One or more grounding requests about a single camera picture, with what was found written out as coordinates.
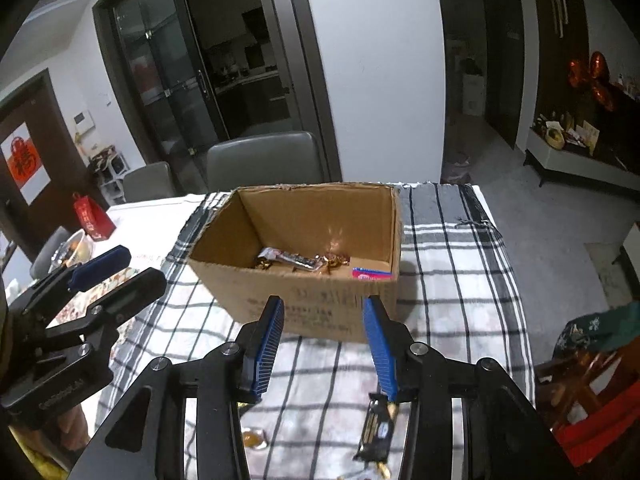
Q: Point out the clear plastic container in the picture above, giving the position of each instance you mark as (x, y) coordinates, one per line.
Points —
(75, 252)

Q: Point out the red gift bag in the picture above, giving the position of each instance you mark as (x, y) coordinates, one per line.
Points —
(92, 217)

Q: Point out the small white snack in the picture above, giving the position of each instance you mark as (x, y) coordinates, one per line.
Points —
(372, 472)

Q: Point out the dark silver bar wrapper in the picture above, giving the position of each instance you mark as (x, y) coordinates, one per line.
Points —
(290, 259)

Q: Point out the brown cardboard box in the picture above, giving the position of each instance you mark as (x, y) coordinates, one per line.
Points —
(310, 225)

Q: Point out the red foil balloons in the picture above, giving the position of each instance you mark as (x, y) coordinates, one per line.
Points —
(592, 77)

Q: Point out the gold candy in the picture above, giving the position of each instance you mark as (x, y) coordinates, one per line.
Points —
(332, 259)

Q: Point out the checkered grey white tablecloth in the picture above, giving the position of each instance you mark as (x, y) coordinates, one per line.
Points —
(450, 270)

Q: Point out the black snack packet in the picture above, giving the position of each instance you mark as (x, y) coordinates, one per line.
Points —
(375, 430)

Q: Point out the sliding glass door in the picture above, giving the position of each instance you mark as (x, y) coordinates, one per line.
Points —
(200, 60)

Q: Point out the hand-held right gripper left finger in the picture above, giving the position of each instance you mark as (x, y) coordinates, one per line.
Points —
(265, 350)

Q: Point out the red white door poster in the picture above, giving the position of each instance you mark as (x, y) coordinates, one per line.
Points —
(22, 165)

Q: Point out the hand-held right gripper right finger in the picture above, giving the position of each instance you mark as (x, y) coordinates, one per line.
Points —
(380, 355)

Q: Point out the dark wardrobe door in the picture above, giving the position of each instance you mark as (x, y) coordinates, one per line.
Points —
(560, 10)

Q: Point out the amber round candy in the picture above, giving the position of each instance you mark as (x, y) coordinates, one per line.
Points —
(252, 438)

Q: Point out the green patterned cloth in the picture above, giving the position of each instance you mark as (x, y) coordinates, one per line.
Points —
(595, 330)

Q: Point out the white wall intercom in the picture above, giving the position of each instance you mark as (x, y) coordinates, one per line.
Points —
(82, 120)

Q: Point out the grey dining chair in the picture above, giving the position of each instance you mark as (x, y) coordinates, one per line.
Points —
(150, 181)
(265, 157)
(47, 255)

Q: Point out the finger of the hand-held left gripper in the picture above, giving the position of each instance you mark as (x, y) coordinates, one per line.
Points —
(100, 266)
(132, 294)

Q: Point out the white sideboard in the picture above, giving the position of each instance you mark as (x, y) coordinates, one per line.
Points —
(575, 157)

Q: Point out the floral table mat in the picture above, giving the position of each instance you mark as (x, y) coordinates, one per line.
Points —
(107, 280)

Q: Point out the white box on floor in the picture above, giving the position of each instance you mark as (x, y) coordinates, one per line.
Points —
(472, 93)

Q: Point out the white storage rack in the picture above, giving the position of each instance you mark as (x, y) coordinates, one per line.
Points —
(107, 170)

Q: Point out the person's left forearm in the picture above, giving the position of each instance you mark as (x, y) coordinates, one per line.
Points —
(75, 426)

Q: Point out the pink snack packet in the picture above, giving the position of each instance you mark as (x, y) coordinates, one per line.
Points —
(371, 274)

